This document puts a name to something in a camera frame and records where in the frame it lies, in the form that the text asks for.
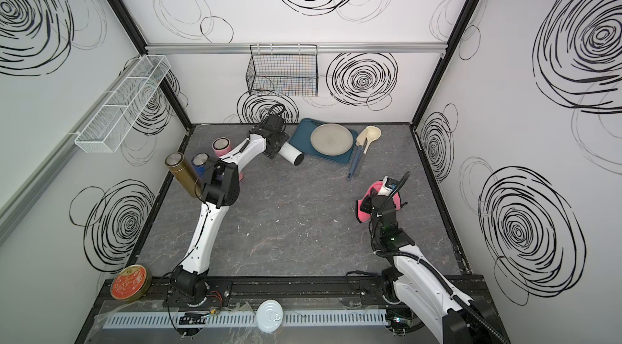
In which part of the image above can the pink cloth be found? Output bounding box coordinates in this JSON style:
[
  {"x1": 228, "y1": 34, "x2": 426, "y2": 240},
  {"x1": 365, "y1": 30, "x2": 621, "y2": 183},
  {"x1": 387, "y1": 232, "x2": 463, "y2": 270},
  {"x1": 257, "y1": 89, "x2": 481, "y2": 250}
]
[{"x1": 356, "y1": 177, "x2": 408, "y2": 225}]

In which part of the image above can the white thermos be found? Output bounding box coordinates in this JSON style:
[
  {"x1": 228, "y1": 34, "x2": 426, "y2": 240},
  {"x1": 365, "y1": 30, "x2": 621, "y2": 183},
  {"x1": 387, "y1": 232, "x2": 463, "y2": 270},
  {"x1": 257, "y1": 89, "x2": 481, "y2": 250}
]
[{"x1": 279, "y1": 143, "x2": 305, "y2": 166}]

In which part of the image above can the pink thermos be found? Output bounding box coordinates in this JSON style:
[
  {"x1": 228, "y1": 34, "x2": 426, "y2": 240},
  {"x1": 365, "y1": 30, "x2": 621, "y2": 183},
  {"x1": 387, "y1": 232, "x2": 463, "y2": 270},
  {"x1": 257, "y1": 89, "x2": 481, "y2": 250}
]
[{"x1": 212, "y1": 137, "x2": 232, "y2": 159}]

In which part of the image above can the blue thermos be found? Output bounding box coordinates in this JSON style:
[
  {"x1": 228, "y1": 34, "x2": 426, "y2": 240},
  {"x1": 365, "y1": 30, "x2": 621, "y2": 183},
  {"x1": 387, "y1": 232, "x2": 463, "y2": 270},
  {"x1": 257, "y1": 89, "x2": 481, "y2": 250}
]
[{"x1": 191, "y1": 153, "x2": 210, "y2": 177}]

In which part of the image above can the gold thermos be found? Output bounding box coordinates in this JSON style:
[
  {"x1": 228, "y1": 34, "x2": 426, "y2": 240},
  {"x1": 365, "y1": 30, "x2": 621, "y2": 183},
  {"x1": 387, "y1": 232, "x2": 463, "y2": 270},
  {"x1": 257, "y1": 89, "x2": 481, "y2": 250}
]
[{"x1": 165, "y1": 152, "x2": 202, "y2": 199}]

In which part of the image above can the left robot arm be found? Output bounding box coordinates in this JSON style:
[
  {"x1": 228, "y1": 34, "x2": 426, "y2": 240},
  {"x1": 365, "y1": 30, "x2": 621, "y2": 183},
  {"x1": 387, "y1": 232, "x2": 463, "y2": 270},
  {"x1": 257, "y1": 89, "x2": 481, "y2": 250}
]
[{"x1": 169, "y1": 115, "x2": 304, "y2": 307}]

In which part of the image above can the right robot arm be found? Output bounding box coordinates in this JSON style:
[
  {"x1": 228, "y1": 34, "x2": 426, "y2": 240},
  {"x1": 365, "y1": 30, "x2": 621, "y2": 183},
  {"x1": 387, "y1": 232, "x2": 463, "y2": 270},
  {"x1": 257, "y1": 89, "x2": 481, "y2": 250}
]
[{"x1": 360, "y1": 195, "x2": 509, "y2": 343}]

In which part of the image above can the teal tray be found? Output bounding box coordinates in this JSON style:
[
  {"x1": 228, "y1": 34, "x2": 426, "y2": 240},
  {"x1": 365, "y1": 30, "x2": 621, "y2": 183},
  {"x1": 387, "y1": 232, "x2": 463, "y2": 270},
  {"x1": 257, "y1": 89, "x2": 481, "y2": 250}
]
[{"x1": 289, "y1": 118, "x2": 358, "y2": 164}]

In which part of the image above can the grey round plate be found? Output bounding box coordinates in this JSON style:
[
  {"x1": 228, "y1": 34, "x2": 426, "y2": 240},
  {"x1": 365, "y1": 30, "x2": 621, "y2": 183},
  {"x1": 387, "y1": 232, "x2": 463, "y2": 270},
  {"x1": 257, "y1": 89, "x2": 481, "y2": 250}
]
[{"x1": 309, "y1": 124, "x2": 354, "y2": 156}]

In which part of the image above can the beige ladle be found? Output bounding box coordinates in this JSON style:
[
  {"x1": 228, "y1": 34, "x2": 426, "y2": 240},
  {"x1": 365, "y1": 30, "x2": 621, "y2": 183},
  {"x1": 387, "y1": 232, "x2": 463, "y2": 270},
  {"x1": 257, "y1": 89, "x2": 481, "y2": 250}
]
[{"x1": 363, "y1": 125, "x2": 382, "y2": 154}]

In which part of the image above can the white round can lid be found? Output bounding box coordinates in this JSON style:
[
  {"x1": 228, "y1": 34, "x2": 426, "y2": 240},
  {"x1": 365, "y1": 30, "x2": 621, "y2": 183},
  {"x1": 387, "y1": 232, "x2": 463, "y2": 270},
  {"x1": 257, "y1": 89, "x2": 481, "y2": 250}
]
[{"x1": 255, "y1": 300, "x2": 283, "y2": 334}]

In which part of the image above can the white mesh shelf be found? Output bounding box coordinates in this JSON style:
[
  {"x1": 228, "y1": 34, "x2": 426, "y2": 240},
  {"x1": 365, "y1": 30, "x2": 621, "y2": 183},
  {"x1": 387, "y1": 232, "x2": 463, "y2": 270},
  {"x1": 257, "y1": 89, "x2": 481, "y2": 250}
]
[{"x1": 75, "y1": 55, "x2": 170, "y2": 154}]

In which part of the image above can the red gold round tin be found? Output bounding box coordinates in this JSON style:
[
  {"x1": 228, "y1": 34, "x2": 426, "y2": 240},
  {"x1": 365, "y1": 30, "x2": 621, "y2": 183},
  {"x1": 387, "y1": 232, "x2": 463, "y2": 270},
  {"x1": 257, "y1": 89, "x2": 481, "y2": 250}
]
[{"x1": 110, "y1": 265, "x2": 152, "y2": 302}]

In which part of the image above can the black wire basket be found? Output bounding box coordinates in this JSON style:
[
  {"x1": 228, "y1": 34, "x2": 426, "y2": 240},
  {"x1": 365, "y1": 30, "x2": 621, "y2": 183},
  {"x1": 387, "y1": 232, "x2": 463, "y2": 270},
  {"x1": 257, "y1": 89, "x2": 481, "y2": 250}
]
[{"x1": 245, "y1": 44, "x2": 319, "y2": 97}]

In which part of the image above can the blue handled utensil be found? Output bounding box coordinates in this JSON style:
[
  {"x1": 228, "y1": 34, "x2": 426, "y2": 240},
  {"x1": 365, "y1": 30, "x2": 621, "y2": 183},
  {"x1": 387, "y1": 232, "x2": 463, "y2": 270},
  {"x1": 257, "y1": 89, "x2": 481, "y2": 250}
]
[{"x1": 347, "y1": 128, "x2": 368, "y2": 180}]

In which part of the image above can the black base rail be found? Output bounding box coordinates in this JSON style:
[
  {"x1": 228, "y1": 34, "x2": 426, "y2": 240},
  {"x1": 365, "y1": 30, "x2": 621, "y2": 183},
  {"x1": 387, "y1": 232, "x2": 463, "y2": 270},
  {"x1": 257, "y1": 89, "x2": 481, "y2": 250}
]
[{"x1": 165, "y1": 273, "x2": 408, "y2": 310}]

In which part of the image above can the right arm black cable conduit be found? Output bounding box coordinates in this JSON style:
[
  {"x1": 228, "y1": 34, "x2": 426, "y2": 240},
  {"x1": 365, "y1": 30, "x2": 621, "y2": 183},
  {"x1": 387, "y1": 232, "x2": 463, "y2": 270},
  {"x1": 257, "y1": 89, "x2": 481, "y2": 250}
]
[{"x1": 368, "y1": 171, "x2": 511, "y2": 344}]

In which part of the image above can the white slotted cable duct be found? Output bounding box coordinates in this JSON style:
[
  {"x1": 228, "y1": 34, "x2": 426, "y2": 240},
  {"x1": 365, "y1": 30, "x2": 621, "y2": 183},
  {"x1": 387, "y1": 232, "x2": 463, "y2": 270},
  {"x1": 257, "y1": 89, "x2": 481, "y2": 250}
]
[{"x1": 103, "y1": 309, "x2": 388, "y2": 329}]

